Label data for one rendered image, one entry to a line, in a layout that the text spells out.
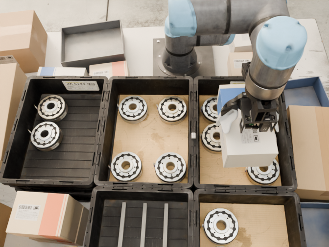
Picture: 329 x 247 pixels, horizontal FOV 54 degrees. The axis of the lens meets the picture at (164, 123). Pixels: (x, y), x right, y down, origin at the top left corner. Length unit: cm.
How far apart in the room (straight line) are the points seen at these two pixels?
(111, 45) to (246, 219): 92
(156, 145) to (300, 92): 66
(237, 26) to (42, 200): 74
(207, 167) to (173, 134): 17
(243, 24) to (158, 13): 209
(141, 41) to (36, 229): 94
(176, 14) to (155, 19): 204
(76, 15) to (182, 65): 162
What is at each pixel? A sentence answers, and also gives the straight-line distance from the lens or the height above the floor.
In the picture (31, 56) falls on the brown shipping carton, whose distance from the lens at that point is 150.
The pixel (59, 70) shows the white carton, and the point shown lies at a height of 79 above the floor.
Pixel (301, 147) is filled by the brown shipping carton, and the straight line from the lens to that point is 114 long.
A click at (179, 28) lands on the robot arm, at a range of 61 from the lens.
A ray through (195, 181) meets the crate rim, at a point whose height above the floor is 93.
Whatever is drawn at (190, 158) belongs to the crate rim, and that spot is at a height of 92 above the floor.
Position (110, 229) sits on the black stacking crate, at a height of 83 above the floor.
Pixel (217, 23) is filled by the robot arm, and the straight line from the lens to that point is 61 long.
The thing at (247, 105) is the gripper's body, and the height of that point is 124.
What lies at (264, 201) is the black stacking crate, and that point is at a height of 86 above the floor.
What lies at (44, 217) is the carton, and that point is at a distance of 103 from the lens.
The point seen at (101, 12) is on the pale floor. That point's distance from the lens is 278.
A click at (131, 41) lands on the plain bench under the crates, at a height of 70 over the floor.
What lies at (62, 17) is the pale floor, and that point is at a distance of 284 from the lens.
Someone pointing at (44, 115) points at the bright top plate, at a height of 86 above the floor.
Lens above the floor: 185
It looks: 63 degrees down
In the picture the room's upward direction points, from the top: 7 degrees counter-clockwise
